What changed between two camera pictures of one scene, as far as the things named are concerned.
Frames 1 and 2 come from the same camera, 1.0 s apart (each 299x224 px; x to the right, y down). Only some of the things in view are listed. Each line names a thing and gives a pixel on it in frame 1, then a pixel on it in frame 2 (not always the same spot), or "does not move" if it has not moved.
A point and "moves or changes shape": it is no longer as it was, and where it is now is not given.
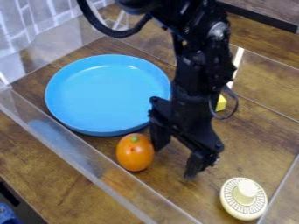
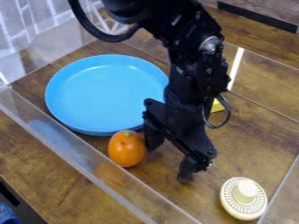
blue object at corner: x=7 y=214 does not move
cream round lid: x=243 y=199 does not move
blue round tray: x=97 y=94 does not move
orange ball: x=135 y=151 moves or changes shape
